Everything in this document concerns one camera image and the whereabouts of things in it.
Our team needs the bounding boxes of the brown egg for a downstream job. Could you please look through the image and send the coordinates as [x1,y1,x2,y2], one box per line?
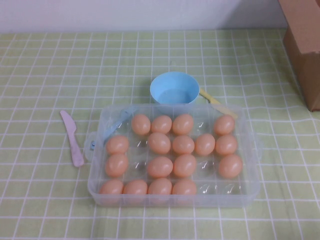
[146,156,174,179]
[105,135,130,155]
[130,113,152,136]
[218,153,244,179]
[173,153,197,179]
[99,179,125,195]
[150,115,173,135]
[122,179,148,196]
[105,153,129,178]
[172,113,195,136]
[172,135,195,155]
[194,133,216,156]
[147,132,172,154]
[213,114,236,136]
[215,134,238,156]
[171,179,198,196]
[147,177,173,196]

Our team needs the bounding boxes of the clear plastic egg box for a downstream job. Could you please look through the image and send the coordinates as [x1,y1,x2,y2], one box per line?
[83,103,263,208]

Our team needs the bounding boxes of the brown cardboard box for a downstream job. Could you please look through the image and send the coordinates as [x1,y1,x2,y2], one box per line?
[278,0,320,113]

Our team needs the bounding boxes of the light blue plastic bowl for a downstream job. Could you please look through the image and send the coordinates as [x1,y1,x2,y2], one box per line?
[149,71,200,114]

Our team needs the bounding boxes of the yellow plastic knife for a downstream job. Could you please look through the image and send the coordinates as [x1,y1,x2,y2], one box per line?
[198,87,239,120]

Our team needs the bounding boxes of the pink plastic knife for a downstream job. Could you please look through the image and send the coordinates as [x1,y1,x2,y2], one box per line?
[59,110,85,168]

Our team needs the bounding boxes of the green checked tablecloth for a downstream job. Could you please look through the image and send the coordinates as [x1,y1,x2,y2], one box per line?
[0,27,320,240]

